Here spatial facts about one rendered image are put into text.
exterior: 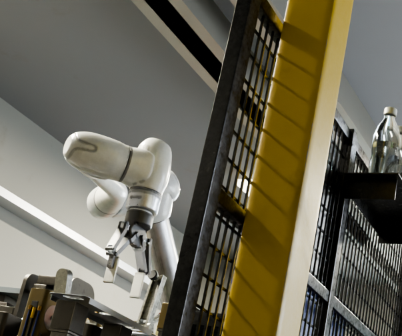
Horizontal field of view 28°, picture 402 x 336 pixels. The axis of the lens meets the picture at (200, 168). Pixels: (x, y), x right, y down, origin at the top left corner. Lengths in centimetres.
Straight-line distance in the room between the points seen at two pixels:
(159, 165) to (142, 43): 278
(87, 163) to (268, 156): 81
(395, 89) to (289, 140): 347
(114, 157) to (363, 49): 259
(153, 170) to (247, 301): 89
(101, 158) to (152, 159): 14
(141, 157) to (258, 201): 81
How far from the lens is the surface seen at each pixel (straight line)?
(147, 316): 225
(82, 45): 515
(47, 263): 665
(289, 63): 154
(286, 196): 141
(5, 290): 274
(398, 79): 480
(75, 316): 170
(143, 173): 218
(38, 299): 196
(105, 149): 216
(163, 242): 281
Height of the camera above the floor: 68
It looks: 21 degrees up
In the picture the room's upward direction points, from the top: 13 degrees clockwise
